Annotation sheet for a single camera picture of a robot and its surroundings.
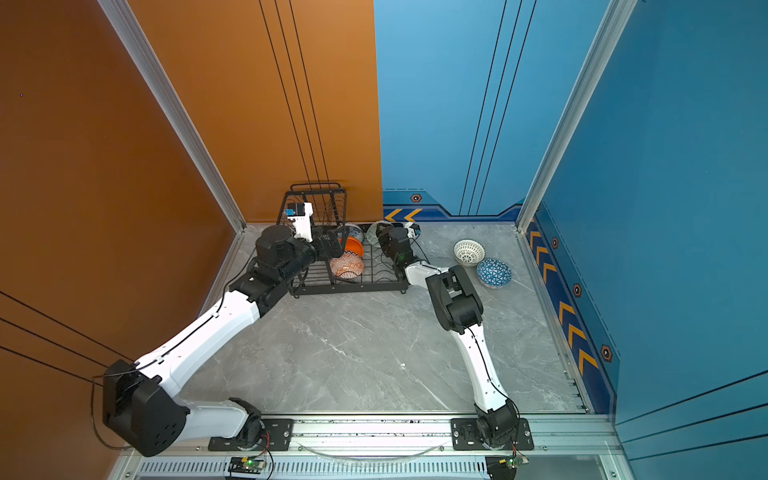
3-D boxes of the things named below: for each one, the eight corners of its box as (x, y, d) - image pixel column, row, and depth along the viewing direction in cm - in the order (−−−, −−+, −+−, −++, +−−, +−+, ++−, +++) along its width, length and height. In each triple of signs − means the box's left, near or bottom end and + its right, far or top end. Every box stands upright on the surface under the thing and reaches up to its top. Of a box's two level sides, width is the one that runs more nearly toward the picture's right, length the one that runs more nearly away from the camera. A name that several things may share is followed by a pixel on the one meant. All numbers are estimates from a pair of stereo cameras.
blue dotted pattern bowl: (479, 288, 104) (482, 280, 99) (474, 267, 109) (477, 258, 105) (509, 288, 104) (514, 280, 99) (503, 267, 109) (507, 258, 105)
